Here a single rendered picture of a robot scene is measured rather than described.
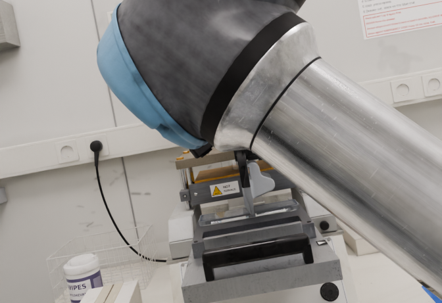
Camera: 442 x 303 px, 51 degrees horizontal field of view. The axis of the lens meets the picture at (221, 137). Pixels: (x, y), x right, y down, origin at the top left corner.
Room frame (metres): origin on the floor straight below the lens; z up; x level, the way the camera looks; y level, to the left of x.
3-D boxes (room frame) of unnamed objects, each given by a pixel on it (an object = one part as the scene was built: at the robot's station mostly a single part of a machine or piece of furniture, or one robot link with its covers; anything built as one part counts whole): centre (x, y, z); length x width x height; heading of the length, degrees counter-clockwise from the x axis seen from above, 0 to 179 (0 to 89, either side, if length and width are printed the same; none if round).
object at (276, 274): (0.77, -0.02, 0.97); 0.30 x 0.22 x 0.08; 178
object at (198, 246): (0.81, -0.02, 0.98); 0.20 x 0.17 x 0.03; 88
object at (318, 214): (0.99, -0.17, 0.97); 0.26 x 0.05 x 0.07; 178
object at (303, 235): (0.63, -0.02, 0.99); 0.15 x 0.02 x 0.04; 88
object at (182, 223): (1.01, 0.11, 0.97); 0.25 x 0.05 x 0.07; 178
